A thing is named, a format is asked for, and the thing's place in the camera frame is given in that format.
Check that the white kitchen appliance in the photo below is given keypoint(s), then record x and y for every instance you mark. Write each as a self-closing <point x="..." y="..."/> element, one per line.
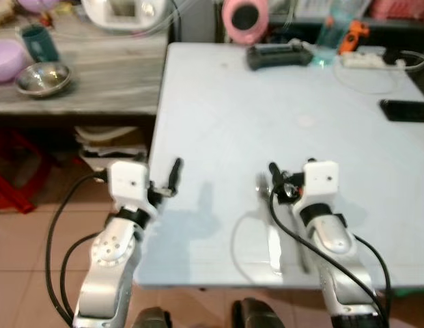
<point x="126" y="17"/>

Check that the grey wooden side table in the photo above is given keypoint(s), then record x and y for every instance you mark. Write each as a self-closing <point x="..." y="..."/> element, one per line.
<point x="116" y="75"/>

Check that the stainless steel bowl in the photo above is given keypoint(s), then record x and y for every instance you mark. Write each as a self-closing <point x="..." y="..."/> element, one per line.
<point x="43" y="78"/>

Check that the red plastic basket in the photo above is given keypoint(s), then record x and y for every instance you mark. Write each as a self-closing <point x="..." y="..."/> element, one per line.
<point x="399" y="8"/>

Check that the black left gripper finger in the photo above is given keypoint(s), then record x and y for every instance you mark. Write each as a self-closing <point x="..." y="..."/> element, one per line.
<point x="175" y="174"/>

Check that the black right robot leg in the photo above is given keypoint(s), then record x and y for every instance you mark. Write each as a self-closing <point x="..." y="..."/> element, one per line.
<point x="259" y="316"/>

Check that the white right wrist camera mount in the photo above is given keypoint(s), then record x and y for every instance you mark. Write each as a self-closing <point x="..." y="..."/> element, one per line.
<point x="319" y="179"/>

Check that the purple plastic container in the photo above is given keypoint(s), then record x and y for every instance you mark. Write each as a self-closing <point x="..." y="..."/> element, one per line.
<point x="37" y="5"/>

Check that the stacked white boxes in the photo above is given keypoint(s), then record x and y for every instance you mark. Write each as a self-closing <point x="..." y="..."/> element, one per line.
<point x="109" y="143"/>

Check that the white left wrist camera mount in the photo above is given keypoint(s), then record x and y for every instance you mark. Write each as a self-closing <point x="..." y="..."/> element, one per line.
<point x="126" y="183"/>

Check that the pink round fan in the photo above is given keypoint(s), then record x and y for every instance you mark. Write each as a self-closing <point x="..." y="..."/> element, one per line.
<point x="246" y="20"/>

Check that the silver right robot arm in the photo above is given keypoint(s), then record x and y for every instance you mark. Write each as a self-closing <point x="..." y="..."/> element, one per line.
<point x="334" y="239"/>

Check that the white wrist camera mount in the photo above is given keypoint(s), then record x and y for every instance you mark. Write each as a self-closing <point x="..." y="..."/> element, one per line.
<point x="126" y="183"/>
<point x="319" y="179"/>

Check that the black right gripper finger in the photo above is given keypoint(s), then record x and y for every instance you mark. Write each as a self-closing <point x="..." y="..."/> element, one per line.
<point x="274" y="172"/>

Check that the black handheld controller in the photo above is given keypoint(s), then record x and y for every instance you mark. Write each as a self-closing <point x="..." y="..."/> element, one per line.
<point x="278" y="57"/>

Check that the clear glass plate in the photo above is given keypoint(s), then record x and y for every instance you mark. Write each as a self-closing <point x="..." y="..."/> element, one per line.
<point x="249" y="253"/>

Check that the orange power tool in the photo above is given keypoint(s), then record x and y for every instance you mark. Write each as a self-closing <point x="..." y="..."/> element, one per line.
<point x="354" y="35"/>

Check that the dark teal mug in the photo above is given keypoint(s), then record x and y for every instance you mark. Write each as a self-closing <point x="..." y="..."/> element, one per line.
<point x="39" y="44"/>

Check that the clear teal plastic cup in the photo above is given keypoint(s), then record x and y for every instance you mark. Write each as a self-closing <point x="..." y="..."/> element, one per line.
<point x="328" y="41"/>

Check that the white power strip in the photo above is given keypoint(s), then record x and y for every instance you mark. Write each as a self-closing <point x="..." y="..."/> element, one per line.
<point x="363" y="61"/>

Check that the black smartphone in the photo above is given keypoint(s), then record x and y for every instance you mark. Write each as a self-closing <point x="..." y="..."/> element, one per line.
<point x="406" y="111"/>

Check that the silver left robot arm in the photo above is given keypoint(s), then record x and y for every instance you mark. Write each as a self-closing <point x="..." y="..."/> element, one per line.
<point x="109" y="260"/>

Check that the black left robot leg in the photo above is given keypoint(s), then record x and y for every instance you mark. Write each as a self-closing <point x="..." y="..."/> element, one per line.
<point x="151" y="320"/>

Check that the black robot leg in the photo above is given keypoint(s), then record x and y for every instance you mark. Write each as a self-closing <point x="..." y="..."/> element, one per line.
<point x="259" y="316"/>
<point x="151" y="320"/>

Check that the purple plastic bowl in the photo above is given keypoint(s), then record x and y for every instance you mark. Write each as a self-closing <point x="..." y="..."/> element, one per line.
<point x="7" y="61"/>

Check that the red plastic stool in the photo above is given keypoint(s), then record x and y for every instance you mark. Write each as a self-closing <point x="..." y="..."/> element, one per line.
<point x="13" y="184"/>

